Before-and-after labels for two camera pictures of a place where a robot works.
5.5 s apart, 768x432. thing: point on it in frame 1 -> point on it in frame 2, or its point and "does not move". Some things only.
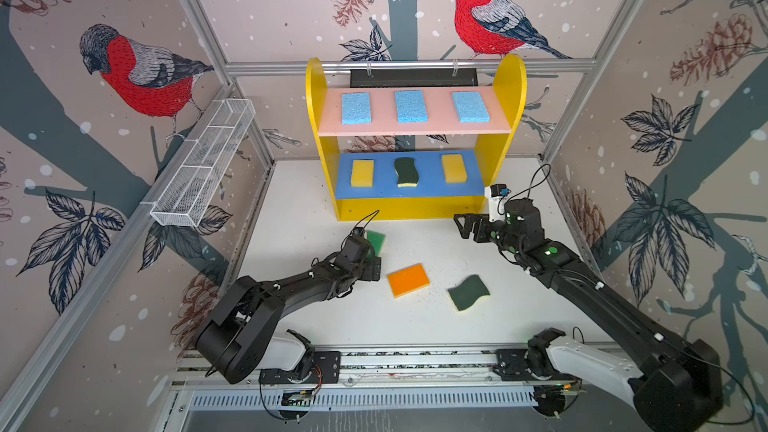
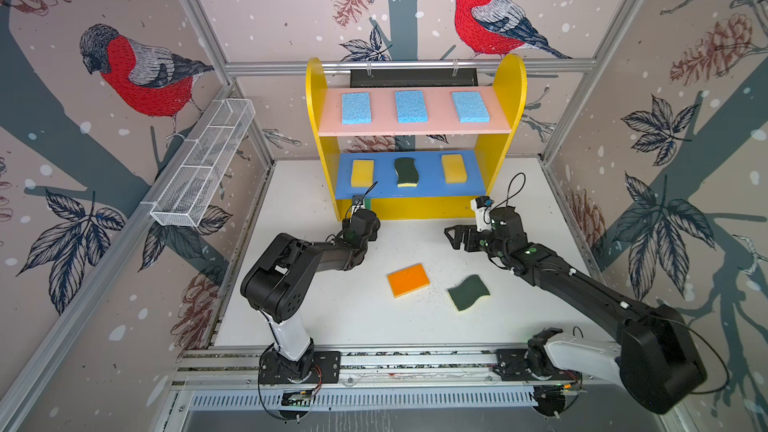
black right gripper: [480, 223] -> [468, 231]
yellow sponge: [362, 173] does not move
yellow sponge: [454, 168] does not move
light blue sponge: [356, 108] does not move
